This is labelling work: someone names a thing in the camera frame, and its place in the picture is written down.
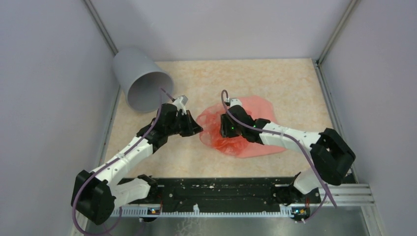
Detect flat pink trash bag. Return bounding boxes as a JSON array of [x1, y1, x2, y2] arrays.
[[235, 95, 286, 158]]

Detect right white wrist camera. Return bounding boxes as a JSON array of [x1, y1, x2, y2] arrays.
[[225, 98, 243, 109]]

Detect white toothed cable rail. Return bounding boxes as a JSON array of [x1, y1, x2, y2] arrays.
[[110, 204, 309, 218]]

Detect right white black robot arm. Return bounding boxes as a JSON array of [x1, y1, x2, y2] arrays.
[[220, 105, 356, 203]]

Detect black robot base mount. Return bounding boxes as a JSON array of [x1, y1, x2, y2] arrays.
[[132, 177, 321, 213]]

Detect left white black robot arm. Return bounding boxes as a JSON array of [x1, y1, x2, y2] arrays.
[[71, 103, 203, 225]]

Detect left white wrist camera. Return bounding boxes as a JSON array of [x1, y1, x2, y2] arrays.
[[172, 95, 188, 115]]

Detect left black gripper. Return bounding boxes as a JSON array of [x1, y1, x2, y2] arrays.
[[166, 110, 203, 137]]

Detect translucent red trash bag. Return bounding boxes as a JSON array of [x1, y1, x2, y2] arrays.
[[196, 104, 255, 158]]

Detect grey plastic trash bin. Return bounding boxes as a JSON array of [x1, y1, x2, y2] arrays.
[[112, 47, 174, 113]]

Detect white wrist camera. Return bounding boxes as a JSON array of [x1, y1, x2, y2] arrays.
[[172, 95, 188, 115], [225, 98, 243, 109]]

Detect aluminium frame rail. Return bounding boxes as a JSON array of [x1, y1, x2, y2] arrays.
[[328, 183, 375, 207]]

